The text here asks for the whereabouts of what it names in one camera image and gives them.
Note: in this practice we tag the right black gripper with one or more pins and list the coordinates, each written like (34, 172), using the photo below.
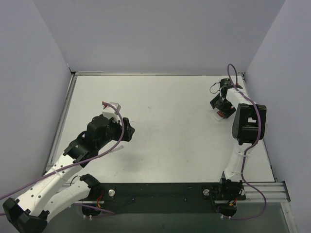
(223, 107)

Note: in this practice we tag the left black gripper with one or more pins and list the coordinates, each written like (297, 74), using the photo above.
(128, 129)

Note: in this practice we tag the white red remote control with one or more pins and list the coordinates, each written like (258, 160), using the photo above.
(218, 116)

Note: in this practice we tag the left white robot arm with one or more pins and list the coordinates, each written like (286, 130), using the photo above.
(31, 211)

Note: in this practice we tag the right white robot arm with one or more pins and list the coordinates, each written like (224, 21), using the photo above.
(248, 129)

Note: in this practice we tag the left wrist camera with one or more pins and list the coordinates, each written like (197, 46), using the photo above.
(110, 111)

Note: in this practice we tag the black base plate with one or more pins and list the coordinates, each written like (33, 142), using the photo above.
(166, 198)

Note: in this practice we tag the aluminium rail frame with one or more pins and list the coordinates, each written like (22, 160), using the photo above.
(176, 140)

